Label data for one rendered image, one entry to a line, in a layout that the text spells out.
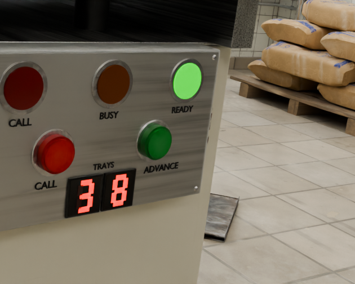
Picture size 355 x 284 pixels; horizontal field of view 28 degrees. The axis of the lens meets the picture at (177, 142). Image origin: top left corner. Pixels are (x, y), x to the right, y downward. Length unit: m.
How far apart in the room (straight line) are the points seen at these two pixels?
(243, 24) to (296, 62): 3.72
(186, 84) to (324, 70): 3.63
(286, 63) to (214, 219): 2.09
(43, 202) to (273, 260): 1.77
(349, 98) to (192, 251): 3.54
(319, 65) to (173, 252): 3.58
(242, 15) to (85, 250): 0.25
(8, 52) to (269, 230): 2.07
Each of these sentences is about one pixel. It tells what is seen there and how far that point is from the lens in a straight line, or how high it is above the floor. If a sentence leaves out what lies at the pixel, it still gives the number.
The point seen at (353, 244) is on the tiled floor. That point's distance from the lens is 2.55.
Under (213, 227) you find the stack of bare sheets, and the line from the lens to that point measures 2.41.
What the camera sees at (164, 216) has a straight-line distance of 0.69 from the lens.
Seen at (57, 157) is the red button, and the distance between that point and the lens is 0.54.
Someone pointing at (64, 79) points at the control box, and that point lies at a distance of 0.54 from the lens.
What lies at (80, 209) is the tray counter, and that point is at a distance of 0.58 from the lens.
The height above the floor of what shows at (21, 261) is 0.65.
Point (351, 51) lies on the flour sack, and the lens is 4.21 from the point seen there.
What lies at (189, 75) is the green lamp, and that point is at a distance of 0.61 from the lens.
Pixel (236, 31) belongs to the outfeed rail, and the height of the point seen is 0.86.
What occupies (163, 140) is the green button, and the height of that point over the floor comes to 0.76.
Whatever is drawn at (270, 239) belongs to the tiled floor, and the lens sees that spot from 2.45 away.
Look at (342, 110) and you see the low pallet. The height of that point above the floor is 0.11.
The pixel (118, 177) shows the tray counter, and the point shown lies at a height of 0.73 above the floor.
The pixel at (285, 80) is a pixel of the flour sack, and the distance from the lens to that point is 4.57.
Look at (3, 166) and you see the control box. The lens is 0.53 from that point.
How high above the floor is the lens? 0.93
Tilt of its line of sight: 16 degrees down
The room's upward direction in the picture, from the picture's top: 7 degrees clockwise
